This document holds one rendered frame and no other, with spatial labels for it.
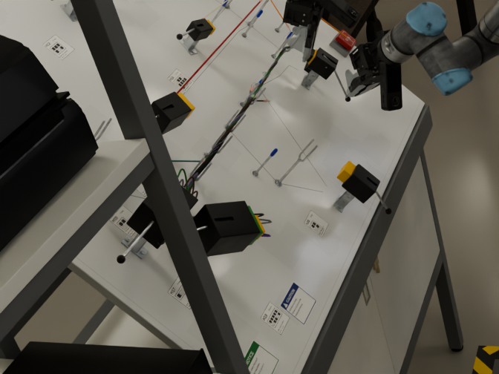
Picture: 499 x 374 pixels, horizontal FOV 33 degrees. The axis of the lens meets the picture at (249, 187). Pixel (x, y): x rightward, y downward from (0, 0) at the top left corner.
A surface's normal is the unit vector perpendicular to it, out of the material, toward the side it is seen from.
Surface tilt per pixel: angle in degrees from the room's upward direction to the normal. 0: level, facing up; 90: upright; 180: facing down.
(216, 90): 50
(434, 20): 56
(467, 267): 0
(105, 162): 0
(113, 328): 0
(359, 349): 90
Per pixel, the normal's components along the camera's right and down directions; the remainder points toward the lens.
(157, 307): 0.51, -0.58
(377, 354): 0.89, -0.04
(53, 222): -0.28, -0.85
